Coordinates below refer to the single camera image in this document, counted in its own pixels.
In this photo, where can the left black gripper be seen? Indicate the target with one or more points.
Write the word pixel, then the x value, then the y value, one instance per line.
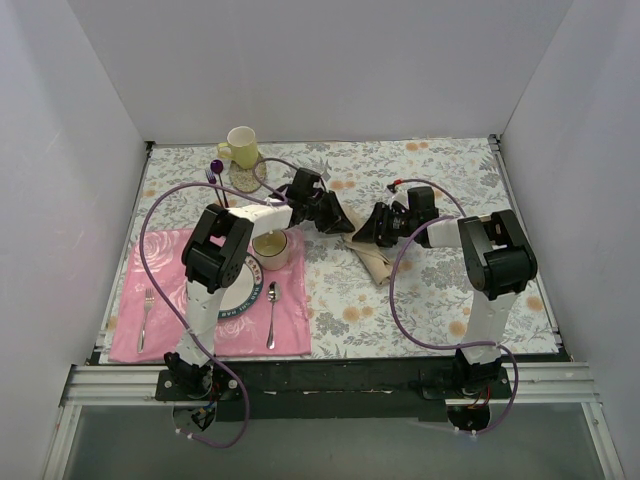
pixel 324 211

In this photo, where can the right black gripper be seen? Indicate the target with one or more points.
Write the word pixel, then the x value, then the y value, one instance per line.
pixel 383 225

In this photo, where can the beige cloth napkin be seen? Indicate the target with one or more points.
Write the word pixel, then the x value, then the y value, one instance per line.
pixel 378 265

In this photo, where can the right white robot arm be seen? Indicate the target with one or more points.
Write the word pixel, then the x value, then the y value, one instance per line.
pixel 499 264

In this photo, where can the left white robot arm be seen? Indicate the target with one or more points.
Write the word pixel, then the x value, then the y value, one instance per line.
pixel 215 254

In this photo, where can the cream mug dark rim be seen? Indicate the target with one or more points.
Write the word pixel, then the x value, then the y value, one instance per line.
pixel 271 250

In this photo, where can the silver metal spoon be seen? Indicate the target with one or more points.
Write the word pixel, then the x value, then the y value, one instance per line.
pixel 273 297

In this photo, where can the round woven coaster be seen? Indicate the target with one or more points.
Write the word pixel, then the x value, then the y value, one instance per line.
pixel 244 180

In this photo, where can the yellow mug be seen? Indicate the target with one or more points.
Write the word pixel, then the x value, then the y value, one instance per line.
pixel 240 147

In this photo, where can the white plate teal rim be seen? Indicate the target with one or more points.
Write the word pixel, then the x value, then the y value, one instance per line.
pixel 232 302

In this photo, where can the purple plastic spoon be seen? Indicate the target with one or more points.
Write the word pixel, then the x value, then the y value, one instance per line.
pixel 217 167

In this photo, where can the purple plastic fork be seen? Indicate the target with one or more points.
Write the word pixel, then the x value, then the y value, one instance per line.
pixel 213 181

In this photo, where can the silver metal fork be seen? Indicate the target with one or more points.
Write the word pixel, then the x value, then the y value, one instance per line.
pixel 148 305

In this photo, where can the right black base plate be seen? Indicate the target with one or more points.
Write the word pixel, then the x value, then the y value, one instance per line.
pixel 440 385

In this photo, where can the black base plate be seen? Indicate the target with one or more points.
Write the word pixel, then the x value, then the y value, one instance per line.
pixel 440 385
pixel 215 384

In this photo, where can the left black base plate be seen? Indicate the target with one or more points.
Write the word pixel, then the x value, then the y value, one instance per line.
pixel 215 384

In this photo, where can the aluminium frame rail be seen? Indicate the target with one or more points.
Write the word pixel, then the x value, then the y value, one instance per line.
pixel 533 382

